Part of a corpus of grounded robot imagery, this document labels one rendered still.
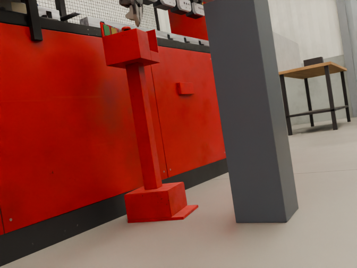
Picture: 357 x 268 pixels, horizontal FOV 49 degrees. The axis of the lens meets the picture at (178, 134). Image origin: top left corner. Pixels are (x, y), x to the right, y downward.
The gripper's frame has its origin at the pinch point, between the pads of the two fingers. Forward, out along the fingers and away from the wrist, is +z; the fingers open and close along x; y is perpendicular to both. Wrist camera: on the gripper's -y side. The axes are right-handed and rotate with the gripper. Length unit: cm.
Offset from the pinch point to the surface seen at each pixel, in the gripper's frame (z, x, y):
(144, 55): 15.8, 11.4, -6.5
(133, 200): 75, 15, 2
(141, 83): 26.8, 7.3, -2.4
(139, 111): 38.4, 8.0, -0.8
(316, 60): -21, -427, -70
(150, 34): 4.3, -4.6, -3.1
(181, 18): -48, -190, 44
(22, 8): -7.2, 25.3, 40.5
